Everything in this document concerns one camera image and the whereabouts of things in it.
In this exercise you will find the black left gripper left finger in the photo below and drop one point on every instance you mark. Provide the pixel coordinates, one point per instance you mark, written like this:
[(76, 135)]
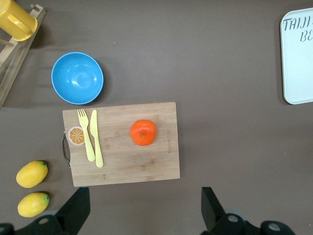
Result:
[(74, 210)]

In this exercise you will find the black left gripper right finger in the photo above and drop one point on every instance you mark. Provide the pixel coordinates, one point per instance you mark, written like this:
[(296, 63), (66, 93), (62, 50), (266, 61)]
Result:
[(210, 210)]

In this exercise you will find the orange mandarin fruit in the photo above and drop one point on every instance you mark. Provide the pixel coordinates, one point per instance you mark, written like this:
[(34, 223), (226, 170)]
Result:
[(143, 132)]

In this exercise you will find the yellow lemon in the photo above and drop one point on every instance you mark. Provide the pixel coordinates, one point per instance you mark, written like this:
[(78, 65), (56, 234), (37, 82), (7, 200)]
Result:
[(33, 205), (31, 174)]

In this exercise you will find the toy orange slice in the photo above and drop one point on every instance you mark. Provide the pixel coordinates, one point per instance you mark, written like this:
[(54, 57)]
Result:
[(74, 137)]

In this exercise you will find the yellow plastic knife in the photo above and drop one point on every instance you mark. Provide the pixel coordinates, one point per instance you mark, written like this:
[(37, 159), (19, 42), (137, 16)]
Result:
[(96, 137)]

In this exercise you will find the yellow plastic fork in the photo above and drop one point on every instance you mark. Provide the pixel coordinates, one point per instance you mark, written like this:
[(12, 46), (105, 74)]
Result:
[(85, 132)]

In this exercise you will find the wooden cutting board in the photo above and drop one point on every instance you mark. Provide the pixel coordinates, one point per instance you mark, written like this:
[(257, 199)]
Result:
[(137, 161)]

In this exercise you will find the blue bowl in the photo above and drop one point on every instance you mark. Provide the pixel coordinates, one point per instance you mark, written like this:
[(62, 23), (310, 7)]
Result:
[(77, 77)]

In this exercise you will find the wooden mug rack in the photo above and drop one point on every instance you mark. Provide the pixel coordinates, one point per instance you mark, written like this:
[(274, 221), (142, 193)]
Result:
[(14, 63)]

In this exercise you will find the cream tray with bear print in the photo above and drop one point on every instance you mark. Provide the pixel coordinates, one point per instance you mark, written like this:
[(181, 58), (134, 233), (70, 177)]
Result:
[(298, 68)]

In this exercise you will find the yellow mug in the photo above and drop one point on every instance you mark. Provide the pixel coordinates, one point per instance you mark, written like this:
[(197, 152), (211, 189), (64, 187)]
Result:
[(14, 19)]

